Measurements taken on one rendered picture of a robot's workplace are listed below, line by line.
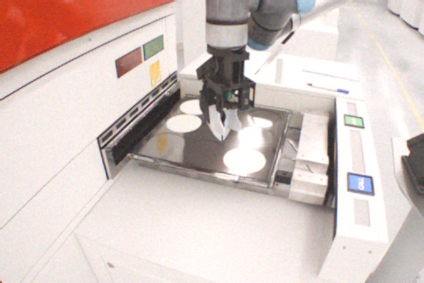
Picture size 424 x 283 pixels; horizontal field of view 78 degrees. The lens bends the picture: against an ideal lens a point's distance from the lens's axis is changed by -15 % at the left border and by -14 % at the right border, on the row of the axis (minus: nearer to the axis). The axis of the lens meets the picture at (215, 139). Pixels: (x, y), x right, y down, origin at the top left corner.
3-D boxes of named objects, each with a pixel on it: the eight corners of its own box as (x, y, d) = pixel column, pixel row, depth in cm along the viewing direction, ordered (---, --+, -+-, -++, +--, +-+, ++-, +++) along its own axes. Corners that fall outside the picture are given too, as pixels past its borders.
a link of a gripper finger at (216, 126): (218, 154, 62) (219, 113, 57) (205, 140, 66) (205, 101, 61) (232, 151, 63) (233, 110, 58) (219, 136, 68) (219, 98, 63)
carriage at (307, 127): (288, 199, 69) (290, 190, 67) (302, 123, 98) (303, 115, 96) (321, 206, 67) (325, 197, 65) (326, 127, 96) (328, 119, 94)
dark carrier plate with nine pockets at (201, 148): (132, 154, 76) (132, 151, 76) (185, 97, 104) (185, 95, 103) (267, 183, 67) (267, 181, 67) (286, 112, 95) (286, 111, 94)
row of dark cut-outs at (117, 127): (98, 146, 70) (97, 138, 69) (175, 78, 105) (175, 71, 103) (101, 147, 70) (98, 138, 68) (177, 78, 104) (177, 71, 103)
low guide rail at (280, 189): (138, 165, 84) (137, 156, 83) (142, 161, 86) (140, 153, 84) (321, 205, 71) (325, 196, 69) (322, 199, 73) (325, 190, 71)
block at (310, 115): (302, 120, 94) (304, 112, 92) (303, 115, 96) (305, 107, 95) (328, 125, 91) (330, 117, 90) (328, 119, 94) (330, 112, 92)
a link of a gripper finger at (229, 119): (232, 151, 63) (233, 110, 58) (219, 136, 68) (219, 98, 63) (244, 146, 64) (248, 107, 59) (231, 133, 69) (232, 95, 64)
